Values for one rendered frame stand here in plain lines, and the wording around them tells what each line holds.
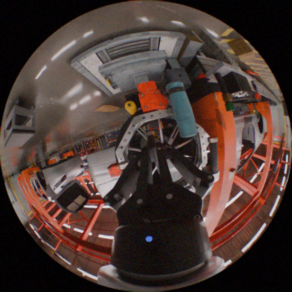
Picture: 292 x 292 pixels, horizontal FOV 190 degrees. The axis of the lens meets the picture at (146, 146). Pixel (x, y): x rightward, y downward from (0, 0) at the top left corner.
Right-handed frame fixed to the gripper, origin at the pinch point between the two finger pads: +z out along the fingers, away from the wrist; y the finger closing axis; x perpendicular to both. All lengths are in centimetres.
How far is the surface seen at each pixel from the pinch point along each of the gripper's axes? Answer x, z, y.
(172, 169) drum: -18.5, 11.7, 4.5
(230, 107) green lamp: 2.1, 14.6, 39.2
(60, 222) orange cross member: -191, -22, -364
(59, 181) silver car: -67, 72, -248
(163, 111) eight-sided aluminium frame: 2.5, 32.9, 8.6
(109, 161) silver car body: -37, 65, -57
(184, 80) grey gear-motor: 21, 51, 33
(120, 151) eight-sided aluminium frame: -11.0, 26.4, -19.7
